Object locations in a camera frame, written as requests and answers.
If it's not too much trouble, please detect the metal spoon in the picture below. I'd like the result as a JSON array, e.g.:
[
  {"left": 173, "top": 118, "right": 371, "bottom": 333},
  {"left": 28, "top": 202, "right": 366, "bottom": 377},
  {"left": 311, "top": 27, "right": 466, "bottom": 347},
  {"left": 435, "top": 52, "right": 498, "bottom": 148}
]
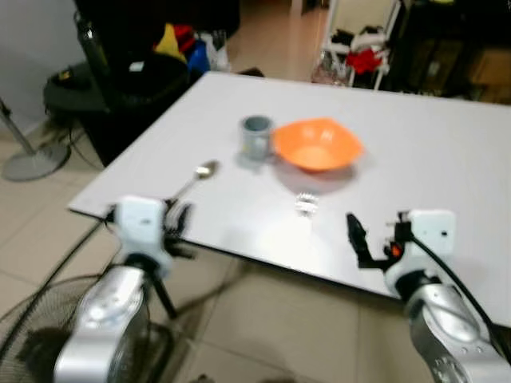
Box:
[{"left": 164, "top": 160, "right": 221, "bottom": 205}]

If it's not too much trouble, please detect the black table leg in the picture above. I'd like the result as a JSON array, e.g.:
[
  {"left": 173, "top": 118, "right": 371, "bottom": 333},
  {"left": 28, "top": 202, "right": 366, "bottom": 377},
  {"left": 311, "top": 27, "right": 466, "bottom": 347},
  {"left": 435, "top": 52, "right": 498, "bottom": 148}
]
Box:
[{"left": 152, "top": 270, "right": 180, "bottom": 321}]

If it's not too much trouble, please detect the metal fork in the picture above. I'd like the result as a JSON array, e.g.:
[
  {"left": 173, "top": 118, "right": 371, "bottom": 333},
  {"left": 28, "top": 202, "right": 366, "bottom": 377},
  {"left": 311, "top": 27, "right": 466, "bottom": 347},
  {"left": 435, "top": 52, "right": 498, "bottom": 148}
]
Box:
[{"left": 295, "top": 191, "right": 319, "bottom": 240}]

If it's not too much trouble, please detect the orange plastic bowl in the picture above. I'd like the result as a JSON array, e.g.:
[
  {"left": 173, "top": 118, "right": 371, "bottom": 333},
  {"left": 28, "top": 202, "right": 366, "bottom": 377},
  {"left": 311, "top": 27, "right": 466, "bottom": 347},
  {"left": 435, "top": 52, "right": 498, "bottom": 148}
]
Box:
[{"left": 271, "top": 118, "right": 366, "bottom": 174}]

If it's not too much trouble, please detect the grey cup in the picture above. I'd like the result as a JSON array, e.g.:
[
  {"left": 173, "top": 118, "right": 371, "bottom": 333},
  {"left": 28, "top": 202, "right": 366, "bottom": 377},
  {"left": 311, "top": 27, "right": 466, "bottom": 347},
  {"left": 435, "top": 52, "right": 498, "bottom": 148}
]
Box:
[{"left": 240, "top": 116, "right": 275, "bottom": 161}]

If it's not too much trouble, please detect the black bag with white label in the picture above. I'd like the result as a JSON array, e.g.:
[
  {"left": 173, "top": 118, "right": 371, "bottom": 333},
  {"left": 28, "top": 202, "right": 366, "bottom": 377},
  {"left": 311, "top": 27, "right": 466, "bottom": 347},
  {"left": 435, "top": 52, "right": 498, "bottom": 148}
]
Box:
[{"left": 110, "top": 51, "right": 194, "bottom": 111}]

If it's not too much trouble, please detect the grey round stand base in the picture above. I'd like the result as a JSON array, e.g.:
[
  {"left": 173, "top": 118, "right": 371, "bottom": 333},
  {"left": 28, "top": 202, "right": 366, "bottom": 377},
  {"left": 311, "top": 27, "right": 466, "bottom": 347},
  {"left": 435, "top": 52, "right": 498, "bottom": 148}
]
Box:
[{"left": 0, "top": 97, "right": 72, "bottom": 183}]

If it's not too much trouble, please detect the black round side table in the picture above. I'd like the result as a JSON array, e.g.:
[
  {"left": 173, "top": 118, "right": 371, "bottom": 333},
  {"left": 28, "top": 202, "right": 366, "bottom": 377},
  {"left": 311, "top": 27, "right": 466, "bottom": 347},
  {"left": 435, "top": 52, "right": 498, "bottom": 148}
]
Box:
[{"left": 42, "top": 62, "right": 121, "bottom": 114}]

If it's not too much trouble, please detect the red cloth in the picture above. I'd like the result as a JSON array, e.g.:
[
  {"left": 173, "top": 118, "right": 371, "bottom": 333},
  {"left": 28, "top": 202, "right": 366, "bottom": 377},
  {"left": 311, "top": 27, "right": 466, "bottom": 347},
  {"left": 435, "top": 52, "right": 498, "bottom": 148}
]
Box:
[{"left": 345, "top": 48, "right": 387, "bottom": 76}]

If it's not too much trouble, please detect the black floor fan grille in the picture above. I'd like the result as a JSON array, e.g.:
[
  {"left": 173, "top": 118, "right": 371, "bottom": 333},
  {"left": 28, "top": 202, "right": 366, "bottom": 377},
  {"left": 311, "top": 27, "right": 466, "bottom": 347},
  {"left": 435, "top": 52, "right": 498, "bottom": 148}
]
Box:
[{"left": 0, "top": 274, "right": 175, "bottom": 383}]

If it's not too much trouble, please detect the yellow cloth item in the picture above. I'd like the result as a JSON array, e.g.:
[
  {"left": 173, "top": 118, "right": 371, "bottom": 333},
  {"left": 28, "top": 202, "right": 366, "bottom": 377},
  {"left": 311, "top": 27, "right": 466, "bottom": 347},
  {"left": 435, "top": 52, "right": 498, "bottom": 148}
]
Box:
[{"left": 153, "top": 22, "right": 189, "bottom": 65}]

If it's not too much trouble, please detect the brown cardboard box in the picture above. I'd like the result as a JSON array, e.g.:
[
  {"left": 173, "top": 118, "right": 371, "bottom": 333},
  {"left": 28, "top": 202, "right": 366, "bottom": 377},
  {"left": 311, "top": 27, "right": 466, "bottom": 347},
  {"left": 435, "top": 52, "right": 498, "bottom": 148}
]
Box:
[{"left": 466, "top": 46, "right": 511, "bottom": 90}]

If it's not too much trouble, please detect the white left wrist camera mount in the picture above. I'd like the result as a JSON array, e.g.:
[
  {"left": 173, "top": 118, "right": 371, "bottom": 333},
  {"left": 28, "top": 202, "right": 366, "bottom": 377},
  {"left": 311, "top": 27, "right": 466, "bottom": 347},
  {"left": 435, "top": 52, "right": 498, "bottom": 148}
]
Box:
[{"left": 111, "top": 196, "right": 173, "bottom": 272}]

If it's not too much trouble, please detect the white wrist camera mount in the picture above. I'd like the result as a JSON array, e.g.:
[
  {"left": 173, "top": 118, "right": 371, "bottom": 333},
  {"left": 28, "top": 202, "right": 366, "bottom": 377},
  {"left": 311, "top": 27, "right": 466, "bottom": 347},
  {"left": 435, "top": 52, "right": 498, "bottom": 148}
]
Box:
[
  {"left": 396, "top": 209, "right": 458, "bottom": 277},
  {"left": 111, "top": 196, "right": 173, "bottom": 272}
]

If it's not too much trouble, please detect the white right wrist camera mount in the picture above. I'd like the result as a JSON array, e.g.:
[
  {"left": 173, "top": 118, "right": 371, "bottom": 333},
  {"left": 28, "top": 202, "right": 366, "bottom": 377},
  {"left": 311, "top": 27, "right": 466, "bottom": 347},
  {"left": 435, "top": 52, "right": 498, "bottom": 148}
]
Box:
[{"left": 396, "top": 209, "right": 458, "bottom": 277}]

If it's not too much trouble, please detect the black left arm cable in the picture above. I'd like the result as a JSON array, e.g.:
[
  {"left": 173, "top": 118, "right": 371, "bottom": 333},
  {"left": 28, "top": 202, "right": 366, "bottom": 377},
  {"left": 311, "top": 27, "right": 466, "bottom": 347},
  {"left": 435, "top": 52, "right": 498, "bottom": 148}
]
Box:
[{"left": 0, "top": 209, "right": 117, "bottom": 358}]

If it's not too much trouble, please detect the white wire rack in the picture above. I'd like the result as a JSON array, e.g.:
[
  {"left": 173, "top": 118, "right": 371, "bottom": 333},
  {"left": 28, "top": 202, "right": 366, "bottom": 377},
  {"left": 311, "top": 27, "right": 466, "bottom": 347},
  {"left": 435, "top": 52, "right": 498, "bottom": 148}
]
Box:
[{"left": 319, "top": 0, "right": 402, "bottom": 89}]

